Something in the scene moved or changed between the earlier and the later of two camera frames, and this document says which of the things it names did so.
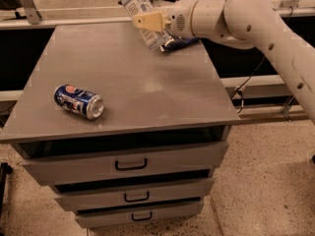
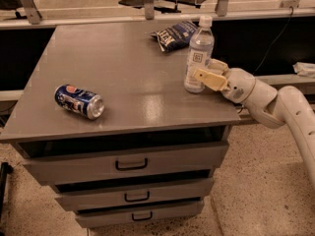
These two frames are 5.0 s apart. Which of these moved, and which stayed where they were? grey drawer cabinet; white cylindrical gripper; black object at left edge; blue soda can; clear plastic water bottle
Moved: clear plastic water bottle; white cylindrical gripper
Stayed: grey drawer cabinet; black object at left edge; blue soda can
